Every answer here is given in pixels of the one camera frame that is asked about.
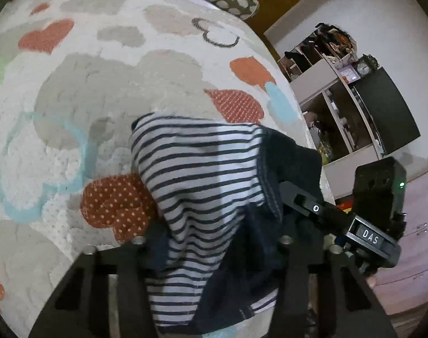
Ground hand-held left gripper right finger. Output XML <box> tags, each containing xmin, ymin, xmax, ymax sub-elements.
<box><xmin>269</xmin><ymin>235</ymin><xmax>400</xmax><ymax>338</ymax></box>

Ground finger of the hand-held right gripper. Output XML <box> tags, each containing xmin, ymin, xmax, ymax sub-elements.
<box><xmin>279</xmin><ymin>181</ymin><xmax>355</xmax><ymax>241</ymax></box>

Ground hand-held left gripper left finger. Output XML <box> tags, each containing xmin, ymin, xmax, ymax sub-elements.
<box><xmin>29</xmin><ymin>236</ymin><xmax>159</xmax><ymax>338</ymax></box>

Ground striped pants with dark cuffs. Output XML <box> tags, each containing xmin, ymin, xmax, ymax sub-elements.
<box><xmin>129</xmin><ymin>112</ymin><xmax>323</xmax><ymax>336</ymax></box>

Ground yellow container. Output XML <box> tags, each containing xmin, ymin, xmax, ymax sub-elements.
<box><xmin>318</xmin><ymin>144</ymin><xmax>333</xmax><ymax>164</ymax></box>

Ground pink dresser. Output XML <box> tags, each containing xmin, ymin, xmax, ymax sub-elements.
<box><xmin>372</xmin><ymin>169</ymin><xmax>428</xmax><ymax>319</ymax></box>

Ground white shelf unit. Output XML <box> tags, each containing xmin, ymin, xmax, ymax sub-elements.
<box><xmin>289</xmin><ymin>56</ymin><xmax>391</xmax><ymax>198</ymax></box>

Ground black television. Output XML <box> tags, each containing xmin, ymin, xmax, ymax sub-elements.
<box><xmin>353</xmin><ymin>67</ymin><xmax>422</xmax><ymax>157</ymax></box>

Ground black mantel clock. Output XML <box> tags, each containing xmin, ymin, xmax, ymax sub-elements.
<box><xmin>355</xmin><ymin>54</ymin><xmax>380</xmax><ymax>77</ymax></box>

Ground cluttered shoe rack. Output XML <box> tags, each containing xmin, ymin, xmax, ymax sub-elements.
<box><xmin>277</xmin><ymin>23</ymin><xmax>357</xmax><ymax>82</ymax></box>

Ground quilted heart pattern bedspread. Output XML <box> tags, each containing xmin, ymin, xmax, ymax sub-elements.
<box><xmin>0</xmin><ymin>0</ymin><xmax>336</xmax><ymax>338</ymax></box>

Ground purple picture frame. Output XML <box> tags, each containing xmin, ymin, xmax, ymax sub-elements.
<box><xmin>339</xmin><ymin>67</ymin><xmax>361</xmax><ymax>85</ymax></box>

